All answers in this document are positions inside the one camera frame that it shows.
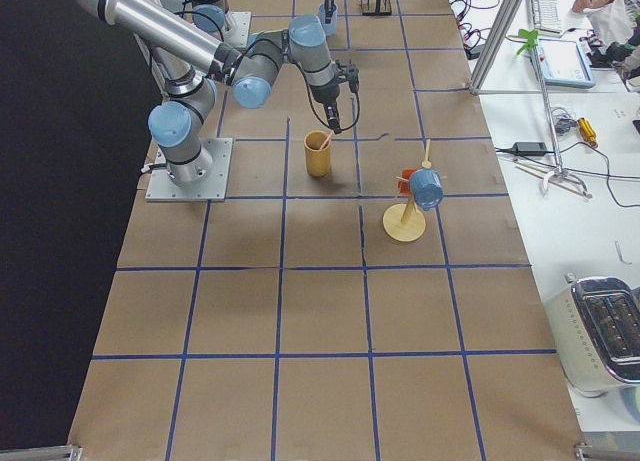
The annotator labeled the blue cup on stand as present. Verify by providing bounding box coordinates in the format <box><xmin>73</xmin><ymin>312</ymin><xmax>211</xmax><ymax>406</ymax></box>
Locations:
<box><xmin>409</xmin><ymin>168</ymin><xmax>444</xmax><ymax>210</ymax></box>

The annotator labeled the black power adapter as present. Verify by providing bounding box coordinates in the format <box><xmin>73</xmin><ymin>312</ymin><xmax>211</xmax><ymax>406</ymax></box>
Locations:
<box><xmin>512</xmin><ymin>141</ymin><xmax>548</xmax><ymax>157</ymax></box>

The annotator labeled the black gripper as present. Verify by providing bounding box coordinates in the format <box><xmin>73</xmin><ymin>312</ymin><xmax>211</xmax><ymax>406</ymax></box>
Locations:
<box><xmin>312</xmin><ymin>60</ymin><xmax>359</xmax><ymax>134</ymax></box>

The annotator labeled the tablet with blue case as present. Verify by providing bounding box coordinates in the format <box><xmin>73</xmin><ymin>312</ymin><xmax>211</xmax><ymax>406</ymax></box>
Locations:
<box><xmin>538</xmin><ymin>37</ymin><xmax>596</xmax><ymax>89</ymax></box>

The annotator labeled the silver toaster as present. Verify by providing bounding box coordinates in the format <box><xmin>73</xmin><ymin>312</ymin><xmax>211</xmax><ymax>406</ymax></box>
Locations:
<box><xmin>544</xmin><ymin>276</ymin><xmax>639</xmax><ymax>397</ymax></box>

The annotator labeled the green plastic clamp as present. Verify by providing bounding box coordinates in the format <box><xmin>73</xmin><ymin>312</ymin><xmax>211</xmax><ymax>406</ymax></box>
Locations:
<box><xmin>516</xmin><ymin>29</ymin><xmax>539</xmax><ymax>55</ymax></box>

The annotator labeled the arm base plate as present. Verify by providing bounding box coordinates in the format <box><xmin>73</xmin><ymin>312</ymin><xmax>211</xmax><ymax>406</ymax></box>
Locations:
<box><xmin>223</xmin><ymin>11</ymin><xmax>252</xmax><ymax>49</ymax></box>
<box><xmin>145</xmin><ymin>138</ymin><xmax>233</xmax><ymax>202</ymax></box>

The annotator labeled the white keyboard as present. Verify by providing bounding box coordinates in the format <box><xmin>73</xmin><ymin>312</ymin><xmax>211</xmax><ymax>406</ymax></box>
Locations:
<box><xmin>526</xmin><ymin>0</ymin><xmax>564</xmax><ymax>36</ymax></box>

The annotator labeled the wooden mug tree stand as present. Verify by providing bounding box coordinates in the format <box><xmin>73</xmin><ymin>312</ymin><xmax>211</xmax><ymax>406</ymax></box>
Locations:
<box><xmin>382</xmin><ymin>139</ymin><xmax>433</xmax><ymax>242</ymax></box>

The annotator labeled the yellow handled tool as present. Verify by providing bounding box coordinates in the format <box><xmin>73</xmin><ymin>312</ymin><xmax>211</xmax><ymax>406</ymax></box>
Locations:
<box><xmin>577</xmin><ymin>117</ymin><xmax>598</xmax><ymax>148</ymax></box>

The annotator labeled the light blue plastic cup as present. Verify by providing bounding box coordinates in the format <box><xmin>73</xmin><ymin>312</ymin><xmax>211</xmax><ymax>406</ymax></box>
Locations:
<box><xmin>317</xmin><ymin>4</ymin><xmax>338</xmax><ymax>37</ymax></box>

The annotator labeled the aluminium frame post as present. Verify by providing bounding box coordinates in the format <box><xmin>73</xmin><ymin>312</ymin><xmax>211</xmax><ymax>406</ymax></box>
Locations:
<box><xmin>468</xmin><ymin>0</ymin><xmax>522</xmax><ymax>95</ymax></box>

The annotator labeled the bamboo cylinder holder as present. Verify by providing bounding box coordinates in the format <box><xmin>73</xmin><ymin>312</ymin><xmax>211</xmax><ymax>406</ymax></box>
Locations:
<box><xmin>304</xmin><ymin>131</ymin><xmax>331</xmax><ymax>178</ymax></box>

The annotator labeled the orange cup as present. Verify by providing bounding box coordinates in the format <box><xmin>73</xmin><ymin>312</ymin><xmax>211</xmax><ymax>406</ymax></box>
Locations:
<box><xmin>398</xmin><ymin>168</ymin><xmax>417</xmax><ymax>197</ymax></box>

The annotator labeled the pink chopstick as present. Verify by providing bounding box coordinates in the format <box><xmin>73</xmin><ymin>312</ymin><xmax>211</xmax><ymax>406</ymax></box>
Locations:
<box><xmin>318</xmin><ymin>131</ymin><xmax>334</xmax><ymax>151</ymax></box>

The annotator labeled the black wire cup rack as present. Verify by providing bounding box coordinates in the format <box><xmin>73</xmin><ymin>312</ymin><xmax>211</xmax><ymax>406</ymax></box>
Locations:
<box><xmin>360</xmin><ymin>0</ymin><xmax>392</xmax><ymax>16</ymax></box>

